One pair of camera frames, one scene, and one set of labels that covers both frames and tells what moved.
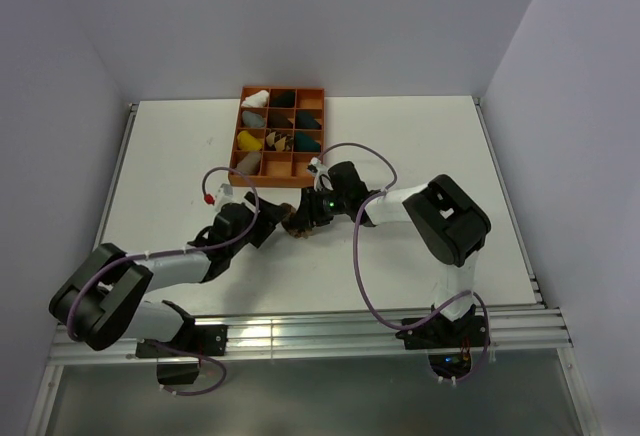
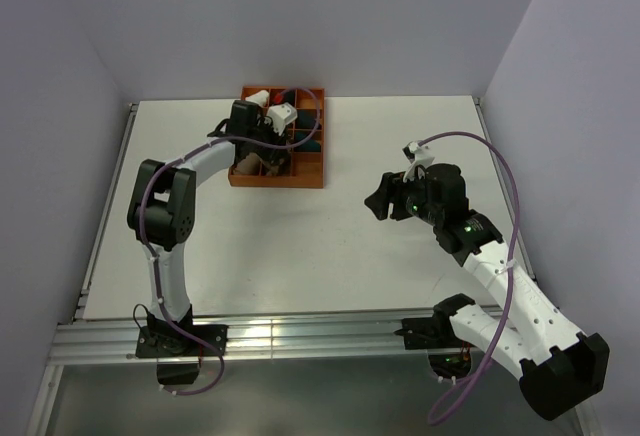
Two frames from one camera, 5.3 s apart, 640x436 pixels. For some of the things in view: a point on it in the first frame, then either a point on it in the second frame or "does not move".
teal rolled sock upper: x=306 y=120 does not move
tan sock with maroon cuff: x=250 y=163 does not move
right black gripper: x=309 y=210 to x=378 y=202
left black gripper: x=269 y=215 to x=264 y=124
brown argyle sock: x=291 y=223 to x=283 y=163
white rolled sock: x=256 y=100 does not move
